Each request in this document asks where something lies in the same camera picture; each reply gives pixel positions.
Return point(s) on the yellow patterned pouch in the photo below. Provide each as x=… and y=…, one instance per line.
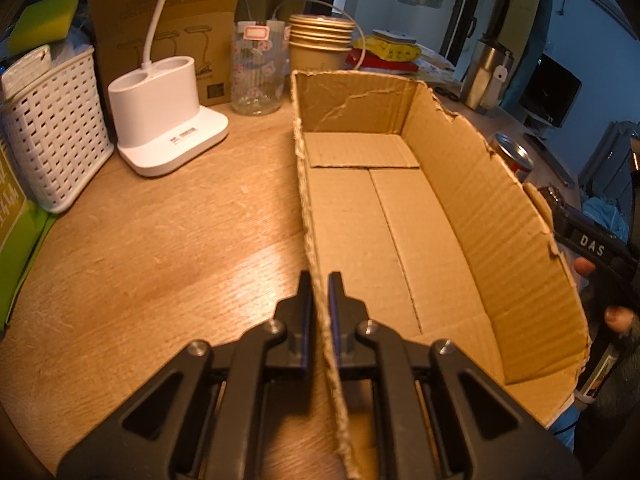
x=387, y=50

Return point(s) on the stainless steel thermos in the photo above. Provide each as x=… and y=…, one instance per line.
x=481, y=92

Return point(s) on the white paper tag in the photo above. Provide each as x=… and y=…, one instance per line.
x=500, y=73

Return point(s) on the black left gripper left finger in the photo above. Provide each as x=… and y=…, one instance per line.
x=200, y=416

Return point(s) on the green box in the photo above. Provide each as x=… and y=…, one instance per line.
x=24, y=227

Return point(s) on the right hand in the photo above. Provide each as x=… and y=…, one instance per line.
x=618, y=319

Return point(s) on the cardboard box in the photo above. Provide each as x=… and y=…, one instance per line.
x=434, y=233

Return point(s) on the brown cardboard lamp package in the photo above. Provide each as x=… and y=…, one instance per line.
x=201, y=29

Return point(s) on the dark monitor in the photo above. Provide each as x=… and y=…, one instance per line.
x=550, y=92

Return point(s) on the stack of brown paper cups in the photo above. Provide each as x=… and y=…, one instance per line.
x=318, y=42

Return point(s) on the red book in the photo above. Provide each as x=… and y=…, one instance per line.
x=373, y=63

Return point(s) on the white woven plastic basket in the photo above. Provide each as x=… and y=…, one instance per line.
x=56, y=132

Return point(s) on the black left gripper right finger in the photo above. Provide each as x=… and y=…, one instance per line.
x=437, y=415

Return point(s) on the floral glass jar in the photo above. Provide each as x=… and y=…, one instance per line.
x=258, y=53

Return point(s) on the grey flat box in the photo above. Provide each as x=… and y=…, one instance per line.
x=393, y=36

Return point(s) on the white desk lamp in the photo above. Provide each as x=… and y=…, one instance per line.
x=159, y=121

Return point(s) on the yellow green sponge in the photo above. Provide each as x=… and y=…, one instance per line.
x=41, y=23

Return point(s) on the metal tin can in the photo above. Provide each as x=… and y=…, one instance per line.
x=513, y=154

